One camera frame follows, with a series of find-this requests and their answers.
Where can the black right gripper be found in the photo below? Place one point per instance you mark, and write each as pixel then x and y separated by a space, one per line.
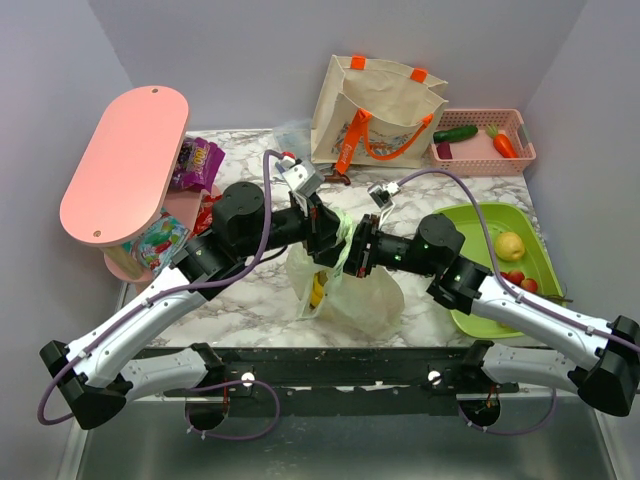
pixel 358 259

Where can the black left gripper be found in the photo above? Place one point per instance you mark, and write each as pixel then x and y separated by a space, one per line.
pixel 322 227

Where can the yellow banana bunch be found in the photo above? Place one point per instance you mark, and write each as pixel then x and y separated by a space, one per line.
pixel 317 292

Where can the pale green plastic grocery bag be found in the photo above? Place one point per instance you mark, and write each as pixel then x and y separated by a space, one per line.
pixel 372 305

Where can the beige tote bag orange handles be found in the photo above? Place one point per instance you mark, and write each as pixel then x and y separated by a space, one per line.
pixel 375 112

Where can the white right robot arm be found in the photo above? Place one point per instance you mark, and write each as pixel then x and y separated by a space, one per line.
pixel 593 357

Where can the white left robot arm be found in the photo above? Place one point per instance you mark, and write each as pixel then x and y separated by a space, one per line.
pixel 101 372

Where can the brown faucet tap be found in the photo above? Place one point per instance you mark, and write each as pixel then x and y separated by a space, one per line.
pixel 335 177

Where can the clear plastic box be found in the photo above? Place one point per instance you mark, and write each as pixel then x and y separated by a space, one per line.
pixel 294 137

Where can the red snack packet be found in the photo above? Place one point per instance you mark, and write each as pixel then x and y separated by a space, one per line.
pixel 204 216

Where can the purple snack packet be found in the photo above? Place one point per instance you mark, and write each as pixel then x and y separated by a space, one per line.
pixel 197 165

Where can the green plastic tray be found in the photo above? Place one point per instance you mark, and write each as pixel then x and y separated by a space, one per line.
pixel 535 263

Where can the yellow pear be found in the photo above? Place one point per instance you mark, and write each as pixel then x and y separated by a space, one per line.
pixel 509 246

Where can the red strawberry cluster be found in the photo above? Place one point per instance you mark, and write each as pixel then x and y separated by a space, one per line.
pixel 518 278

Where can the green cucumber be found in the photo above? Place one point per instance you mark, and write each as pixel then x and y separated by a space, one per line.
pixel 455 135

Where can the green white candy packet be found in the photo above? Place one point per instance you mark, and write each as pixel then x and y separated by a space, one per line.
pixel 155 247

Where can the pink perforated basket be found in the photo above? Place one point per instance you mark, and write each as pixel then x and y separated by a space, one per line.
pixel 477 156

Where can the orange carrot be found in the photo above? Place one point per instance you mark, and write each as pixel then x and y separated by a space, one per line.
pixel 501 142

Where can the pink two-tier shelf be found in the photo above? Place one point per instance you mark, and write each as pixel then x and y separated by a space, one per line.
pixel 121 185

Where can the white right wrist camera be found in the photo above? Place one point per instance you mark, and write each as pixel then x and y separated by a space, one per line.
pixel 383 197

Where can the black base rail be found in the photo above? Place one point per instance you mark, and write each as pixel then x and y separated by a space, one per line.
pixel 327 382

